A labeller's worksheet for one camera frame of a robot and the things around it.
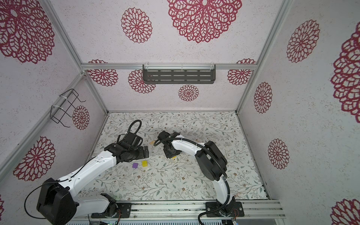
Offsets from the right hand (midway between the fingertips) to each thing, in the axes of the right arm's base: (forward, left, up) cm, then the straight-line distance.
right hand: (171, 152), depth 93 cm
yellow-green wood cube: (-8, +17, -2) cm, 19 cm away
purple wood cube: (-9, +23, -2) cm, 25 cm away
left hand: (-7, +17, +7) cm, 20 cm away
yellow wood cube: (-6, -3, +6) cm, 9 cm away
